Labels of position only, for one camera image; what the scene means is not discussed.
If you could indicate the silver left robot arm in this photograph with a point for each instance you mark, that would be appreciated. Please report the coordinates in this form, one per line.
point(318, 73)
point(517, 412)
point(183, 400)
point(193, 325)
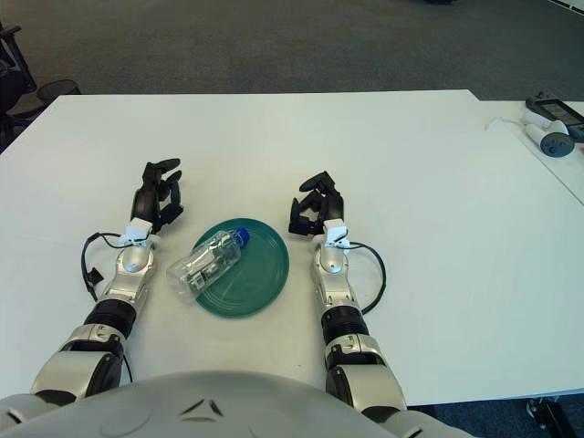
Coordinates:
point(130, 264)

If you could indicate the white grey VR controller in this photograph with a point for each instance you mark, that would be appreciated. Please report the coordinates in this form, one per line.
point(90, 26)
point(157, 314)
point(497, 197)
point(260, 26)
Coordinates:
point(556, 146)

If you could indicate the green round plate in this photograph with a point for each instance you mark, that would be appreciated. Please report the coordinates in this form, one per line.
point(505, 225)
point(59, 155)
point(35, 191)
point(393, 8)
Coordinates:
point(255, 283)

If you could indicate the dark grey controller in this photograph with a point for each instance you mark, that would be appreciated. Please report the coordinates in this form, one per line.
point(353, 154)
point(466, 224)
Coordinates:
point(578, 133)

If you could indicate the black office chair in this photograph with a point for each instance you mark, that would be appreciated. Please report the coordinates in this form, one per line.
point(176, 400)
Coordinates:
point(13, 91)

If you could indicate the black handheld device with screen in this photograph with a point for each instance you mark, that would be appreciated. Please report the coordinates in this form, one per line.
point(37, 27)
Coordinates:
point(554, 109)

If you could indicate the black wheeled table base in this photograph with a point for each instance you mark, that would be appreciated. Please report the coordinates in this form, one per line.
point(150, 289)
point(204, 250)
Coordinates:
point(547, 417)

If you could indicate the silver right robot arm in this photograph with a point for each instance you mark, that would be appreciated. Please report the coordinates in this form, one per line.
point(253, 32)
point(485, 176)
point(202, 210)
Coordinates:
point(332, 262)

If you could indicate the silver robot torso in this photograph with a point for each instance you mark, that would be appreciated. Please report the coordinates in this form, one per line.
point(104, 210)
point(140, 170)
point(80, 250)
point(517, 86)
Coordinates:
point(182, 410)

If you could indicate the clear plastic bottle blue cap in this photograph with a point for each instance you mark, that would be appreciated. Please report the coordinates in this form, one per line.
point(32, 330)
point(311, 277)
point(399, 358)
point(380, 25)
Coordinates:
point(205, 264)

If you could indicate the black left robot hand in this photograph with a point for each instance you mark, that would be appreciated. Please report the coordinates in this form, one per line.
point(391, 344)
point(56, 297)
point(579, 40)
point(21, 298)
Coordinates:
point(146, 203)

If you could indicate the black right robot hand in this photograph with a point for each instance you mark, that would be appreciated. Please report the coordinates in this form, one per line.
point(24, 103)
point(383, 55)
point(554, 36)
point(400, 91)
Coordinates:
point(333, 205)

